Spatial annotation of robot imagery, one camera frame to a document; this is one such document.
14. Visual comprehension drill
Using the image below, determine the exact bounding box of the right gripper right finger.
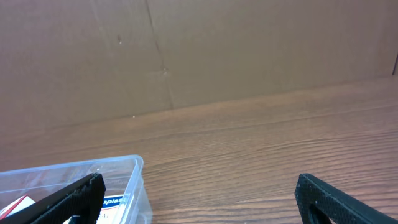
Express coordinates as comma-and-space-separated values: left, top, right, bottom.
294, 174, 397, 224

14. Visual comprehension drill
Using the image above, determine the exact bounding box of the clear plastic container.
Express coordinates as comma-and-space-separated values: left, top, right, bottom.
1, 155, 152, 224

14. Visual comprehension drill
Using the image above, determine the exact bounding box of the white Hansaplast plaster box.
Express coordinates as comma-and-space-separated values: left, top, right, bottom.
95, 195, 126, 224

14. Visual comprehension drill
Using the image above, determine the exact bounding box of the red medicine box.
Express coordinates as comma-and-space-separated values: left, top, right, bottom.
1, 195, 35, 219

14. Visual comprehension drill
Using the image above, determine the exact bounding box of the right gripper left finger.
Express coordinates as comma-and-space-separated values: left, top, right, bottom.
1, 173, 106, 224

